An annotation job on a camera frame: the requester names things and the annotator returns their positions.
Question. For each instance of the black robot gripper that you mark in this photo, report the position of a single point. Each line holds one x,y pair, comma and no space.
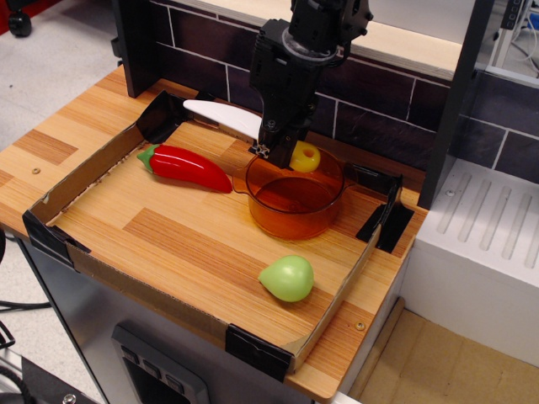
285,74

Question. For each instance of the white knife yellow handle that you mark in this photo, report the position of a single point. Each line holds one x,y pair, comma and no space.
245,125

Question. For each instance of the orange transparent plastic pot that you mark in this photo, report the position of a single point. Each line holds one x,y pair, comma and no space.
289,204

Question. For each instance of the cardboard fence with black tape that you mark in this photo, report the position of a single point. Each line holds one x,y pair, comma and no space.
194,255

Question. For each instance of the red toy chili pepper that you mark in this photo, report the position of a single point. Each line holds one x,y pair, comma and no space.
184,165

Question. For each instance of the green toy pear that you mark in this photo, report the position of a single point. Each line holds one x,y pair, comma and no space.
290,278

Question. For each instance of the white toy sink drainboard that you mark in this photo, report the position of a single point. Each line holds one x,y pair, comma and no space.
473,268

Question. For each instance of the toy oven control panel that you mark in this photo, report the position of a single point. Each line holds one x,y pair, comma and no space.
155,377

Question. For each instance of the black caster wheel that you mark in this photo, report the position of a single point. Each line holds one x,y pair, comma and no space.
19,24

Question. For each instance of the dark wooden corner post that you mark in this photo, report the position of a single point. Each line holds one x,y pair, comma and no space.
137,44

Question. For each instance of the black vertical post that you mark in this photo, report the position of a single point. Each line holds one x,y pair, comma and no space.
441,160

